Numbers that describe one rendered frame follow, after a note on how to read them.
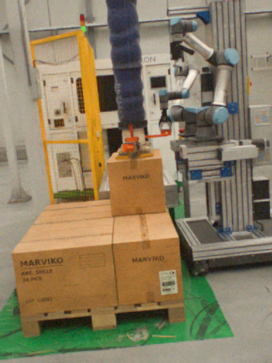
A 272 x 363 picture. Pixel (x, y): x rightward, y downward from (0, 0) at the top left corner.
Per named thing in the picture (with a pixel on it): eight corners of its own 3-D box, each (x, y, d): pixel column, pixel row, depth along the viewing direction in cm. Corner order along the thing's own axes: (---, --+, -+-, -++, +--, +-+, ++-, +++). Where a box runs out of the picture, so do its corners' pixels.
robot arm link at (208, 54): (218, 57, 326) (171, 21, 301) (228, 56, 316) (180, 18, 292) (212, 71, 324) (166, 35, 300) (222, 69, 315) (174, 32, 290)
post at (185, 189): (185, 228, 447) (178, 133, 429) (191, 227, 447) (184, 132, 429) (185, 230, 440) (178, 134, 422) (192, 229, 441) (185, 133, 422)
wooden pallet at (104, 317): (54, 264, 379) (52, 249, 376) (166, 253, 380) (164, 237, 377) (23, 337, 261) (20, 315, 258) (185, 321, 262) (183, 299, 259)
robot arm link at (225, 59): (214, 125, 317) (227, 52, 316) (228, 125, 304) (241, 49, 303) (202, 122, 311) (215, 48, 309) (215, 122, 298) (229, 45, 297)
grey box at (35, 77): (37, 98, 441) (33, 69, 436) (42, 98, 441) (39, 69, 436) (33, 98, 422) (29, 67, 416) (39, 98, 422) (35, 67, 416)
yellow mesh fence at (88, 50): (103, 199, 618) (88, 49, 579) (110, 198, 618) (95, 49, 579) (99, 221, 503) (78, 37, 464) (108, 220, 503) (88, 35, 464)
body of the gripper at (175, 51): (170, 61, 289) (168, 42, 287) (183, 60, 290) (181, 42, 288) (172, 60, 282) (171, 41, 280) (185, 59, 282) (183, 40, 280)
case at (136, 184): (117, 198, 370) (113, 152, 363) (163, 194, 368) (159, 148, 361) (112, 216, 312) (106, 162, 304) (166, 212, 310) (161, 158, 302)
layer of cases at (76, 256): (52, 249, 376) (47, 205, 368) (164, 237, 377) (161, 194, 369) (20, 315, 258) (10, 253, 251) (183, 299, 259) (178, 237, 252)
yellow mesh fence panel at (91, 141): (47, 225, 507) (23, 42, 468) (54, 222, 515) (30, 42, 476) (103, 233, 455) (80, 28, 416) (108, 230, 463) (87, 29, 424)
